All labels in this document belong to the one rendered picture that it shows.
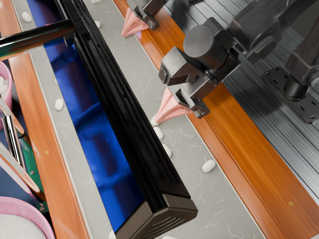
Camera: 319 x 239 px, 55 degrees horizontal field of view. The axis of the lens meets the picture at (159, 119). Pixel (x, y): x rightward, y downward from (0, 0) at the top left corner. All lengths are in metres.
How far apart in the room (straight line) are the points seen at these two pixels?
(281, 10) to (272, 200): 0.35
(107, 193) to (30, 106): 0.52
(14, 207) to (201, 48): 0.47
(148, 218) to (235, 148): 0.46
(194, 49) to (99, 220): 0.37
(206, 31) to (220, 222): 0.36
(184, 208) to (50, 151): 0.47
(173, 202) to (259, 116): 0.64
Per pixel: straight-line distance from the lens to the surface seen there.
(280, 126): 0.87
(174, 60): 0.53
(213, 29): 0.52
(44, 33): 0.38
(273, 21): 0.57
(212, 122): 0.71
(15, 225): 0.70
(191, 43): 0.53
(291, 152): 0.83
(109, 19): 1.01
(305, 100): 0.94
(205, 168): 0.66
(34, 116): 0.77
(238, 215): 0.65
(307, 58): 0.81
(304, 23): 2.40
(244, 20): 0.59
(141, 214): 0.26
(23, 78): 0.85
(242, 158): 0.68
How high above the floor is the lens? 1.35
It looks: 55 degrees down
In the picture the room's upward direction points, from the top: straight up
